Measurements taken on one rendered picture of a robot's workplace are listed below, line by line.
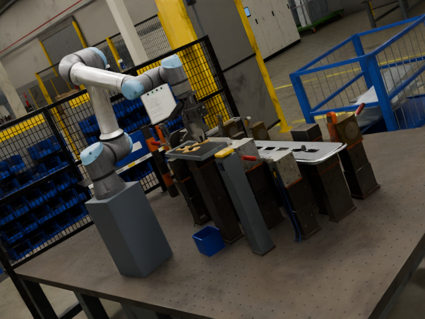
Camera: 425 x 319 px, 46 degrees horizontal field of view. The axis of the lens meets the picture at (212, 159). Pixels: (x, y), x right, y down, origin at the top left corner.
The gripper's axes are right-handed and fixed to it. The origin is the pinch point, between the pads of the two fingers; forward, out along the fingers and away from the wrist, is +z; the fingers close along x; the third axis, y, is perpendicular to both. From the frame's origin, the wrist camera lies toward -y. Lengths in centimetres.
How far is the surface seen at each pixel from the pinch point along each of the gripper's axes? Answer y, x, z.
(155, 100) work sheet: -110, 92, -8
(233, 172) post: 15.7, -6.3, 14.5
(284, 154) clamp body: 31.0, 8.7, 16.0
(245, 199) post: 15.7, -5.9, 26.7
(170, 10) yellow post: -98, 129, -59
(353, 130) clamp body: 46, 40, 23
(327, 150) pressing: 42, 21, 22
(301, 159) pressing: 33.5, 14.9, 21.7
